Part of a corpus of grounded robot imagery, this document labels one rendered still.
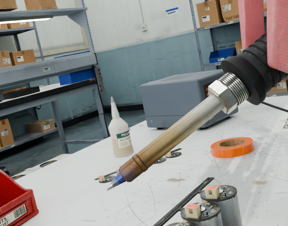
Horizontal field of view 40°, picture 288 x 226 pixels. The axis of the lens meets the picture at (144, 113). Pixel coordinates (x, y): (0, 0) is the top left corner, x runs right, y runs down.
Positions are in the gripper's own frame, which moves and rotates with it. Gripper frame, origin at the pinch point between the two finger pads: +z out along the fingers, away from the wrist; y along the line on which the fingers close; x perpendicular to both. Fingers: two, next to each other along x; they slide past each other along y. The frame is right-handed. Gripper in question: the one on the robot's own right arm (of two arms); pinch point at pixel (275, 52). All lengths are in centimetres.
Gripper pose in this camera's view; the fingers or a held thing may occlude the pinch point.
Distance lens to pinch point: 18.6
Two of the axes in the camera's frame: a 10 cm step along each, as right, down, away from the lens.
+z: -3.0, 9.5, 0.7
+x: 9.4, 2.8, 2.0
